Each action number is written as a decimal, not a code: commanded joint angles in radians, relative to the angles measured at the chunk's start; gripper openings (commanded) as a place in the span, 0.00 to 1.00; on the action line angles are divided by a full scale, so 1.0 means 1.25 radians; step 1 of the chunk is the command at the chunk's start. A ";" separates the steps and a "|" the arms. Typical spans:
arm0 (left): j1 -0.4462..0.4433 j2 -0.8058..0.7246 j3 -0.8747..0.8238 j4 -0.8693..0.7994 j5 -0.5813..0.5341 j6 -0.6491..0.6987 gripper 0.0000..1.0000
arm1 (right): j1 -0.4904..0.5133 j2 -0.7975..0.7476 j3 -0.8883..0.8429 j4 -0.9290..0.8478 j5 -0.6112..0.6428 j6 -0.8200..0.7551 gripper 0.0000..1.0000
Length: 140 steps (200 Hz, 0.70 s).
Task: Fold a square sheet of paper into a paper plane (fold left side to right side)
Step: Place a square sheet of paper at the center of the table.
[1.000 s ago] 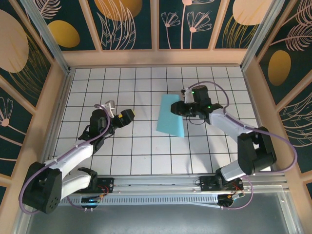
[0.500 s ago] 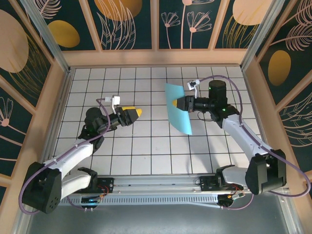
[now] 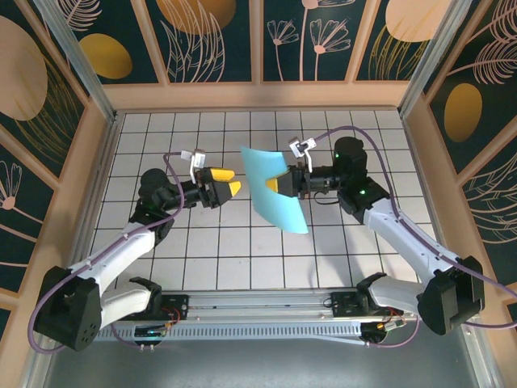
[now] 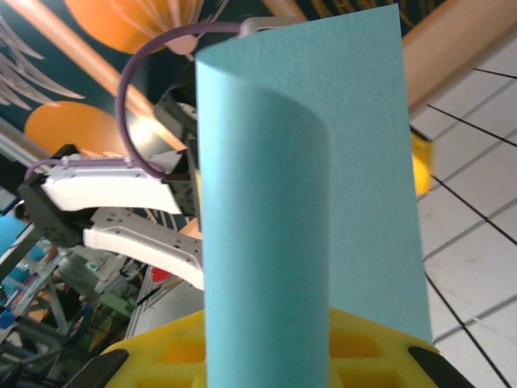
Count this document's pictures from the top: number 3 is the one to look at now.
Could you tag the light blue paper sheet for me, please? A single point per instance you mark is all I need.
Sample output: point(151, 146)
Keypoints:
point(262, 171)

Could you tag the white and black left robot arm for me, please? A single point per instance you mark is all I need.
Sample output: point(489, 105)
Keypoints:
point(121, 250)

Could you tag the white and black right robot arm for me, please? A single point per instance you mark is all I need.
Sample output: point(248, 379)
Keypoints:
point(404, 238)

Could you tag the grey metal sheet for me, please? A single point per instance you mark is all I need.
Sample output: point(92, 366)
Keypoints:
point(258, 363)

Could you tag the small circuit board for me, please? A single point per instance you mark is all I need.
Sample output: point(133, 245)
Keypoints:
point(150, 332)
point(383, 326)

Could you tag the aluminium side rail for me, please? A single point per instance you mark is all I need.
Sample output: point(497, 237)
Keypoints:
point(96, 194)
point(422, 161)

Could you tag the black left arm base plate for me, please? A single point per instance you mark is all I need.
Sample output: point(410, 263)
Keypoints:
point(177, 301)

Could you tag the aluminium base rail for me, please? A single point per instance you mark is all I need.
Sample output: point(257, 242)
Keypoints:
point(258, 303)

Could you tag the aluminium corner post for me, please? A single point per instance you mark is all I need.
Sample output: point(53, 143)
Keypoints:
point(434, 60)
point(83, 68)

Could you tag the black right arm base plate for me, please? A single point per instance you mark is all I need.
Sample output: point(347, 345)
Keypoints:
point(341, 303)

